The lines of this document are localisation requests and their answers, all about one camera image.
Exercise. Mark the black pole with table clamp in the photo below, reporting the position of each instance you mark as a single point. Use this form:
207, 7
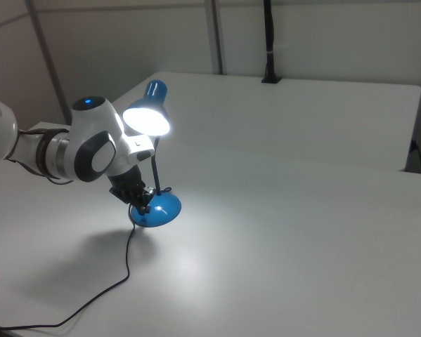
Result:
269, 35

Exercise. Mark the grey slanted partition post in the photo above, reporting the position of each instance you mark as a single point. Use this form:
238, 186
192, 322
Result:
46, 59

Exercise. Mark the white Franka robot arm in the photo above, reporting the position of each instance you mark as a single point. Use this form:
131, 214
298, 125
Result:
90, 140

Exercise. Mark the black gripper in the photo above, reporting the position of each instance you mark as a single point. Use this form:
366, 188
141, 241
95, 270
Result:
126, 182

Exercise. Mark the blue gooseneck desk lamp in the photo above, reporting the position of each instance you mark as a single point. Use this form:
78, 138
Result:
164, 207

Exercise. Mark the white side table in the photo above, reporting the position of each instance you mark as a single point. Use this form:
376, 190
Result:
301, 116

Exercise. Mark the grey upright partition post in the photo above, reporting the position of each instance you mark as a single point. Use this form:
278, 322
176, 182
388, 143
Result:
215, 35

